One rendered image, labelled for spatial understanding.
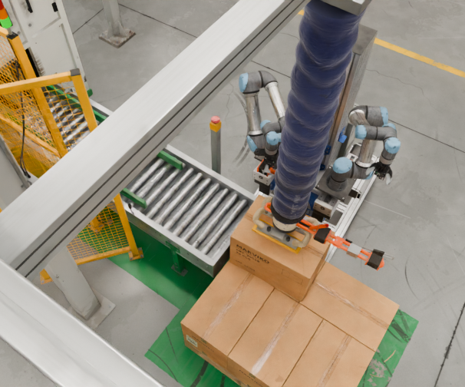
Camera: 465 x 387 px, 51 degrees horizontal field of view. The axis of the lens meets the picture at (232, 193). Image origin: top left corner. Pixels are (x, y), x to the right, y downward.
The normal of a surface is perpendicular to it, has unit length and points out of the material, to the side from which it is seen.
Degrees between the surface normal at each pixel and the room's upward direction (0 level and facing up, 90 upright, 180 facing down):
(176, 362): 0
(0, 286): 0
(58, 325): 0
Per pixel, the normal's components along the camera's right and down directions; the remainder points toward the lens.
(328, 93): 0.29, 0.66
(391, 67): 0.02, -0.55
